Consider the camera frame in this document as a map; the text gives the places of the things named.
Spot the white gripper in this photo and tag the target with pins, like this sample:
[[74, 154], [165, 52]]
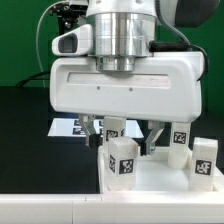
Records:
[[164, 87]]

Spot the white square tabletop tray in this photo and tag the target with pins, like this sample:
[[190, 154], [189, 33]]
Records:
[[154, 174]]

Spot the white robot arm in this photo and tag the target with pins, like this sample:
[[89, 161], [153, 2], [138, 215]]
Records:
[[114, 66]]

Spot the white sheet with tags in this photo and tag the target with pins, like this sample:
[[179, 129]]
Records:
[[68, 127]]

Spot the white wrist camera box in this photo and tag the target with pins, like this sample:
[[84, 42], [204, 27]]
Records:
[[74, 43]]

